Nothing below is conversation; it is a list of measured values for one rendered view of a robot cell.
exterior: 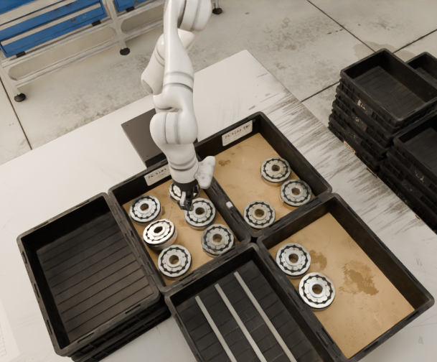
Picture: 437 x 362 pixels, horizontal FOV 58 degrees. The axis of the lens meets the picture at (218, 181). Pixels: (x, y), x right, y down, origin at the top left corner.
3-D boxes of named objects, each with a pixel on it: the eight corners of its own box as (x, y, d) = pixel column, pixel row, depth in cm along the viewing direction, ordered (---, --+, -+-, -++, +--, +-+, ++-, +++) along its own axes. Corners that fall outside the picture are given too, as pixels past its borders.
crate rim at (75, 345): (18, 240, 122) (13, 236, 120) (107, 193, 129) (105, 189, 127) (60, 360, 103) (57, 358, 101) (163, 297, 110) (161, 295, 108)
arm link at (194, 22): (216, -11, 96) (188, 41, 120) (178, -22, 93) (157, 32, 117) (213, 24, 94) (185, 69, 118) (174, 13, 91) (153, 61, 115)
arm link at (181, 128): (194, 136, 84) (199, 78, 87) (153, 136, 84) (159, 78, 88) (199, 149, 90) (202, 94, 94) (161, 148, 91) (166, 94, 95)
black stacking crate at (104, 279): (33, 252, 130) (16, 238, 120) (115, 207, 137) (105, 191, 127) (74, 364, 111) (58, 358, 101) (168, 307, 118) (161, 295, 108)
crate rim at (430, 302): (253, 243, 116) (253, 239, 114) (334, 194, 123) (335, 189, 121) (345, 370, 97) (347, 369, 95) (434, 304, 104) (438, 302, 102)
